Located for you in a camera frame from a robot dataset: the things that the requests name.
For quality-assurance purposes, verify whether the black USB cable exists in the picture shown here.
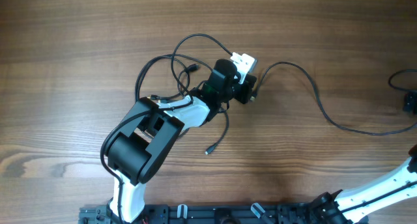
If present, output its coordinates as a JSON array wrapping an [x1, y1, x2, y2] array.
[[250, 61, 417, 137], [134, 53, 231, 156], [145, 63, 216, 103]]

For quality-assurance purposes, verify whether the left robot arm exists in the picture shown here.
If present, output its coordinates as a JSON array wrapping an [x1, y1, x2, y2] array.
[[100, 53, 257, 223]]

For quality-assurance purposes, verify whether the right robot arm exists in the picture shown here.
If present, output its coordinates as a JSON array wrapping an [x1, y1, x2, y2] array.
[[309, 147, 416, 223]]

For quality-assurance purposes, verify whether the left camera black cable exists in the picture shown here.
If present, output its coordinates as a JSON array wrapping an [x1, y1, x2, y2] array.
[[99, 33, 234, 224]]

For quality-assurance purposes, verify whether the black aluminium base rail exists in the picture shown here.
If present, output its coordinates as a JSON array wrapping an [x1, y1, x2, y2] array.
[[78, 203, 369, 224]]

